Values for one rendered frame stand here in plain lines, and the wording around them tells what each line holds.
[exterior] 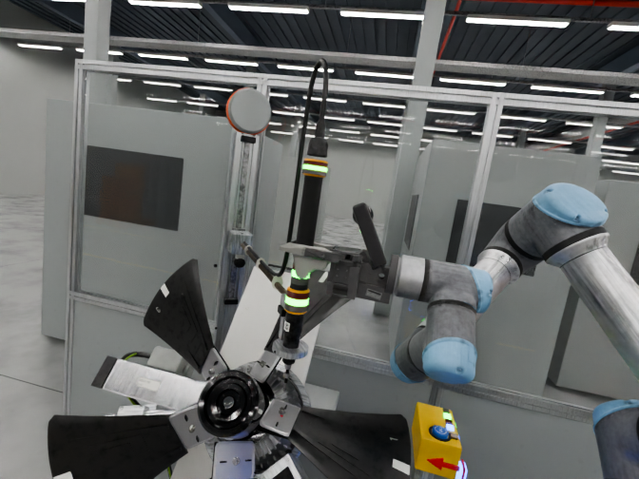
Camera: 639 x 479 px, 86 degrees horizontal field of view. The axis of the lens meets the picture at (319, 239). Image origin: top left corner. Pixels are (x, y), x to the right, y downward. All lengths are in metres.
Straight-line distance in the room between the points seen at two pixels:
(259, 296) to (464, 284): 0.68
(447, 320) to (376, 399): 1.01
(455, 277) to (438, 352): 0.13
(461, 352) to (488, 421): 1.06
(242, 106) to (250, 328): 0.75
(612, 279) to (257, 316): 0.84
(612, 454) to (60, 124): 3.58
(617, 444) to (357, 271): 0.56
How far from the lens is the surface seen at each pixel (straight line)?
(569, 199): 0.82
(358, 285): 0.62
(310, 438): 0.74
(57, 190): 3.54
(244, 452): 0.81
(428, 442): 1.03
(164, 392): 0.98
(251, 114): 1.31
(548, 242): 0.81
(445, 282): 0.60
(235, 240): 1.20
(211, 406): 0.75
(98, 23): 7.00
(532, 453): 1.70
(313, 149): 0.62
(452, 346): 0.56
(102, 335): 1.99
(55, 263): 3.65
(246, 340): 1.06
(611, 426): 0.90
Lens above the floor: 1.64
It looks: 8 degrees down
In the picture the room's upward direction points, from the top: 8 degrees clockwise
